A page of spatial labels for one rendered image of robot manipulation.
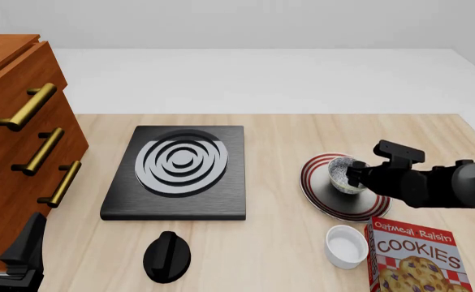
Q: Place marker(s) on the flat black stove plate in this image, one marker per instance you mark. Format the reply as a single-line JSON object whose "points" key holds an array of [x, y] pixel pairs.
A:
{"points": [[119, 194]]}

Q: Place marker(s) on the oatmeal raisin cookies box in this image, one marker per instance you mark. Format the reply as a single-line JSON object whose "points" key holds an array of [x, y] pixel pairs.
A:
{"points": [[415, 261]]}

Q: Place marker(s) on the wooden cabinet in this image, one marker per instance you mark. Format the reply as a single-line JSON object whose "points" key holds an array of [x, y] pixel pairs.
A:
{"points": [[1, 48]]}

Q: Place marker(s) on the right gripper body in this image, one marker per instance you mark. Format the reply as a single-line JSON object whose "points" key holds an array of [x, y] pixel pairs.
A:
{"points": [[381, 181]]}

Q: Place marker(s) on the round black stove knob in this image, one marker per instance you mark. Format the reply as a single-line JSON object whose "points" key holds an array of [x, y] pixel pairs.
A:
{"points": [[166, 258]]}

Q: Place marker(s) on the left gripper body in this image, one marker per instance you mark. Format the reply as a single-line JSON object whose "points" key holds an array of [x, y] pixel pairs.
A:
{"points": [[18, 281]]}

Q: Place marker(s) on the white ramekin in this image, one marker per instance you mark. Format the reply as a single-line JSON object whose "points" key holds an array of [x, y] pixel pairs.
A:
{"points": [[344, 248]]}

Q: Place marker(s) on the plate with red rings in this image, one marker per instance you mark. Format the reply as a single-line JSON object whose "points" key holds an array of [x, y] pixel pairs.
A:
{"points": [[342, 203]]}

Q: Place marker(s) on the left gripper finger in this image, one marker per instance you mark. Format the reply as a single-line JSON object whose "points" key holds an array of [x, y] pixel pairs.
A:
{"points": [[26, 243]]}

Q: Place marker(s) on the black speckled bowl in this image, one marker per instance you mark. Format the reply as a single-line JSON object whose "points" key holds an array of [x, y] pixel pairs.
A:
{"points": [[338, 170]]}

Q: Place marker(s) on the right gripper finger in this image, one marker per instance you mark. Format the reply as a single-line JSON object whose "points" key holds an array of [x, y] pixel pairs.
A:
{"points": [[355, 179], [360, 165]]}

